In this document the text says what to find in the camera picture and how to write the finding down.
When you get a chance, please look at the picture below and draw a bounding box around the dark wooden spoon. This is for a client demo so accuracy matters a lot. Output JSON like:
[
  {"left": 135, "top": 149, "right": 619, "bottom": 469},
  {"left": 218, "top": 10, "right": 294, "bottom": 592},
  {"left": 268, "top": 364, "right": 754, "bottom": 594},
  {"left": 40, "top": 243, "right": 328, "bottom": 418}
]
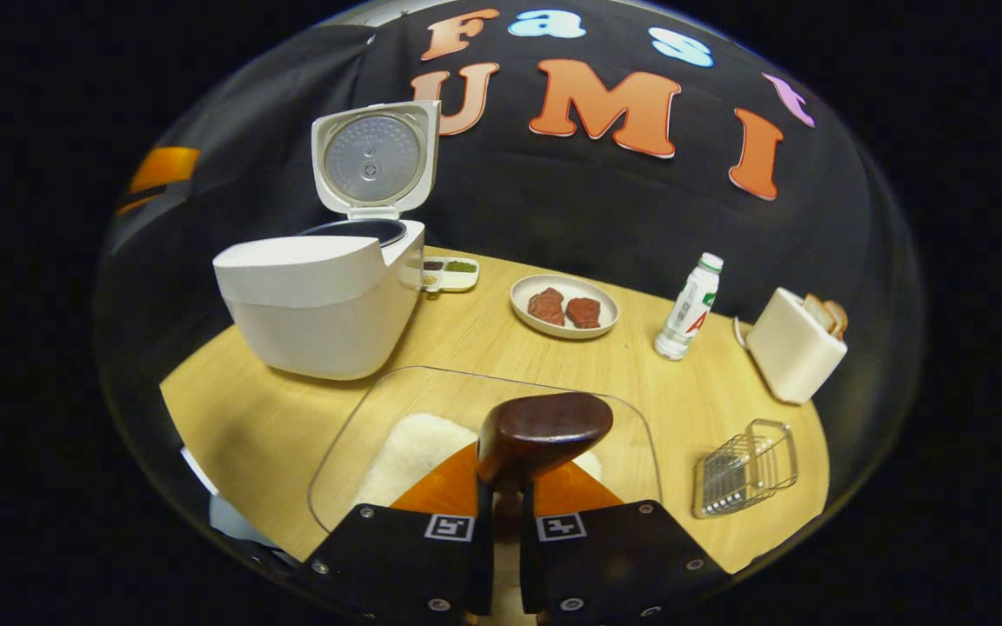
[{"left": 475, "top": 392, "right": 615, "bottom": 544}]

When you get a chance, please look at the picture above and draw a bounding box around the beige round plate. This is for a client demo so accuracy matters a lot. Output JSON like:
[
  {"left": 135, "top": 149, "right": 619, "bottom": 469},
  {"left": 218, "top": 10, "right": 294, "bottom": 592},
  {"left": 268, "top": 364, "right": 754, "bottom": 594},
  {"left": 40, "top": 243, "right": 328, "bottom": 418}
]
[{"left": 510, "top": 275, "right": 620, "bottom": 340}]

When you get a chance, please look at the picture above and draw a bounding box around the clear wire chopstick holder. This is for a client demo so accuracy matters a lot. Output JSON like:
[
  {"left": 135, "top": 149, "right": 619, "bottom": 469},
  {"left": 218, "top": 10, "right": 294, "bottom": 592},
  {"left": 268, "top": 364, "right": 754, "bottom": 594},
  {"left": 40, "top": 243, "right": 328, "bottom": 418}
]
[{"left": 692, "top": 419, "right": 799, "bottom": 520}]

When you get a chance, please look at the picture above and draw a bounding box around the cream toaster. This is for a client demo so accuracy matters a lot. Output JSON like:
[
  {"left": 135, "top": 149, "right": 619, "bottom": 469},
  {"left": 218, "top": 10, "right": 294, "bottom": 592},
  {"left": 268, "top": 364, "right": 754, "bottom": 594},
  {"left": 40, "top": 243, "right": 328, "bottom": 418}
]
[{"left": 745, "top": 288, "right": 848, "bottom": 405}]

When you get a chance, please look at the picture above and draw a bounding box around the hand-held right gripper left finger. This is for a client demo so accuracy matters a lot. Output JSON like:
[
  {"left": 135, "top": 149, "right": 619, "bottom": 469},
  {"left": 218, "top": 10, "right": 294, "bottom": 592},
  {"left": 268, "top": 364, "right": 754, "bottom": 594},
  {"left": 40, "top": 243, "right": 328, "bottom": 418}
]
[{"left": 297, "top": 442, "right": 495, "bottom": 626}]

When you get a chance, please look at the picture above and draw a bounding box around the white rice cooker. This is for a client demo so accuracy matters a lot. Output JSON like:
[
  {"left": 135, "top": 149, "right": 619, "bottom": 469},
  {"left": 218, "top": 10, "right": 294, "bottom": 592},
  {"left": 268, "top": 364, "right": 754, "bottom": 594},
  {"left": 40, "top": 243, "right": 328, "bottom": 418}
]
[{"left": 213, "top": 100, "right": 443, "bottom": 381}]

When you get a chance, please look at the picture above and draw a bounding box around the white drink bottle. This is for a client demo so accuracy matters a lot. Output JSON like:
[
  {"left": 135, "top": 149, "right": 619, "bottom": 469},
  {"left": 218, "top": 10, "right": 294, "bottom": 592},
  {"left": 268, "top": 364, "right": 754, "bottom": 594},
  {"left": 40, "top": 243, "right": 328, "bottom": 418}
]
[{"left": 654, "top": 252, "right": 725, "bottom": 361}]

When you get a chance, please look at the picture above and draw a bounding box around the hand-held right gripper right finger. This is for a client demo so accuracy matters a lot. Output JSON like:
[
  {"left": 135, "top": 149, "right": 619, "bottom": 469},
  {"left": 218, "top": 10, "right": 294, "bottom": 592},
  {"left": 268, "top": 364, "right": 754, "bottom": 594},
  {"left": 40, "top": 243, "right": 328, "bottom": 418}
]
[{"left": 520, "top": 461, "right": 732, "bottom": 626}]

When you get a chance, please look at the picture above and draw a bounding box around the clear plastic rice container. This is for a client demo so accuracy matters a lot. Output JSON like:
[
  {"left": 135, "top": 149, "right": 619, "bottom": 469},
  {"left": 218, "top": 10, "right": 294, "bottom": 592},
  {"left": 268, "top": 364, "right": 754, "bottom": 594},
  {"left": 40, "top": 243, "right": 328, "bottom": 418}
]
[{"left": 308, "top": 366, "right": 663, "bottom": 536}]

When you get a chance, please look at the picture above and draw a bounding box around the white divided bean dish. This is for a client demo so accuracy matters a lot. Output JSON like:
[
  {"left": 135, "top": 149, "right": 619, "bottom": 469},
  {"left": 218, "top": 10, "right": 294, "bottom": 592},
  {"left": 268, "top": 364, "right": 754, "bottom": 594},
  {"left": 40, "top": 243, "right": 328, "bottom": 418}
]
[{"left": 421, "top": 256, "right": 480, "bottom": 294}]

